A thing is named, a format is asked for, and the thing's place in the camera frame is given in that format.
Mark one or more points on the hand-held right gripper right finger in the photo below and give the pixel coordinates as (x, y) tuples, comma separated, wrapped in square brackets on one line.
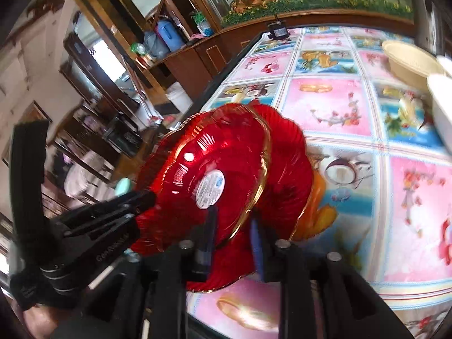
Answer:
[(256, 250)]

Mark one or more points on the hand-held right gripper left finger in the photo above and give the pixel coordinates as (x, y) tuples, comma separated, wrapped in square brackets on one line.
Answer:
[(212, 235)]

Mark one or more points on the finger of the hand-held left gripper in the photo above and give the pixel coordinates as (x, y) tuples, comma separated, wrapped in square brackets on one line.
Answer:
[(106, 224), (141, 199)]

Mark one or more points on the red glass plate with sticker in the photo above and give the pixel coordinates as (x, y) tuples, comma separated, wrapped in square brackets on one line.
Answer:
[(212, 155)]

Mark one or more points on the cream ribbed bowl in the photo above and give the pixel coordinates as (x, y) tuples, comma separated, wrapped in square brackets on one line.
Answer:
[(413, 67)]

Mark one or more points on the black waste bin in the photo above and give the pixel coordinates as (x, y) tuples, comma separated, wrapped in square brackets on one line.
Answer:
[(122, 136)]

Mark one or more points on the white bucket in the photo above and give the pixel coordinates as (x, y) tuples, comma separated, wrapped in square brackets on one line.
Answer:
[(178, 97)]

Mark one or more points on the dark wooden glass cabinet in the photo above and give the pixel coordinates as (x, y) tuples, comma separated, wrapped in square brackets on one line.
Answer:
[(76, 60)]

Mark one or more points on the red container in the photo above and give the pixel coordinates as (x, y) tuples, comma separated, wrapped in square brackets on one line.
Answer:
[(144, 60)]

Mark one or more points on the wooden counter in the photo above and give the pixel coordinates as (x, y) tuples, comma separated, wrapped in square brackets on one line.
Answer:
[(192, 60)]

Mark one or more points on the green plastic bag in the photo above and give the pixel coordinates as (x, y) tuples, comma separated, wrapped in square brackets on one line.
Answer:
[(137, 47)]

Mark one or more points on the grey-blue water jug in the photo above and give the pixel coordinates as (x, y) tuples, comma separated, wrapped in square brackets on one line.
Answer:
[(154, 45)]

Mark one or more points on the printed fruit tablecloth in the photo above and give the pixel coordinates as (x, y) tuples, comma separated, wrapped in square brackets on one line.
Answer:
[(328, 106)]

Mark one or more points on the blue thermos jug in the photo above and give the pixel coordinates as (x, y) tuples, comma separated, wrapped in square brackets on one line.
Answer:
[(170, 35)]

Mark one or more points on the pink cloth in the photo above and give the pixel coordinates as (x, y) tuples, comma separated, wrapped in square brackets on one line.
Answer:
[(197, 37)]

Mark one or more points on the green-capped plastic bottle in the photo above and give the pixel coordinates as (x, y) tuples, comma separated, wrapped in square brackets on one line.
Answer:
[(201, 24)]

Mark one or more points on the small black device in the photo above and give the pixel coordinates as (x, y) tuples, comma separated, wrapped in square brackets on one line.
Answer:
[(278, 31)]

